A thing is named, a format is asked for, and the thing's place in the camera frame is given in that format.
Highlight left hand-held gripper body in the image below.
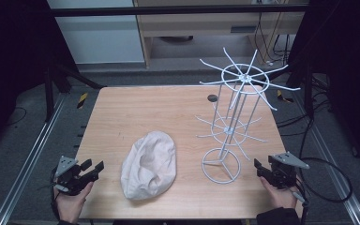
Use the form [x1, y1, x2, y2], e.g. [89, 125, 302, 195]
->
[53, 155, 90, 197]

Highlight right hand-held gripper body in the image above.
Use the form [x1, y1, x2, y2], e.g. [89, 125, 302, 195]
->
[267, 151, 311, 189]

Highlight person's left hand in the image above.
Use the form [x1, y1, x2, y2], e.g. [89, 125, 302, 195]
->
[53, 181, 95, 225]

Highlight person's right hand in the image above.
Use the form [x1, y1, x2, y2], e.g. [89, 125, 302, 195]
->
[259, 176, 298, 210]

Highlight cream cloth hat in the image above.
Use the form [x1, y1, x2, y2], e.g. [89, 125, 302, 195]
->
[120, 130, 178, 202]

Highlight yellow black striped marker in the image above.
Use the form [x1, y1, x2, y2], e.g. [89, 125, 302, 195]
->
[76, 92, 89, 110]
[276, 89, 295, 104]

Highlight black metal stand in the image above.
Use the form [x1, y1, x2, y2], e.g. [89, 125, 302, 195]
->
[42, 60, 108, 124]
[284, 57, 316, 120]

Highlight white cabinet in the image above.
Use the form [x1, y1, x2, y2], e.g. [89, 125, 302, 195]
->
[46, 0, 146, 66]

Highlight black curtain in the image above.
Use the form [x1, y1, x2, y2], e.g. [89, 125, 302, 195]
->
[0, 0, 80, 151]
[289, 0, 360, 173]

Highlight light wooden desk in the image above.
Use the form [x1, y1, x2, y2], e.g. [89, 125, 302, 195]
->
[132, 0, 308, 68]

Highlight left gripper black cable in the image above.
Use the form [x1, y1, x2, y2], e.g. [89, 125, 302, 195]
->
[37, 167, 61, 221]

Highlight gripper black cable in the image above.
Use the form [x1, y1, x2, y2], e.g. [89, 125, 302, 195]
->
[37, 167, 61, 221]
[293, 157, 354, 225]

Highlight aluminium floor rail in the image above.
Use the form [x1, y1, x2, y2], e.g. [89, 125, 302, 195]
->
[0, 93, 68, 225]
[293, 93, 360, 225]

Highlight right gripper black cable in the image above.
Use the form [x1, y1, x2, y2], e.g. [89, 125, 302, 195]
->
[293, 157, 354, 225]

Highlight thin black floor cable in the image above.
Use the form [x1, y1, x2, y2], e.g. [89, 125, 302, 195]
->
[5, 106, 28, 128]

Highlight white wire hat rack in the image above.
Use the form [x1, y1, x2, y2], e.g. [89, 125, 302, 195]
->
[194, 46, 302, 185]

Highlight black cables under desk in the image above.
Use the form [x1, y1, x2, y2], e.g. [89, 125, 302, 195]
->
[253, 11, 293, 66]

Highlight black horizontal frame bar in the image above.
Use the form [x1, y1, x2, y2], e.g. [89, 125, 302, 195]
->
[49, 4, 309, 19]

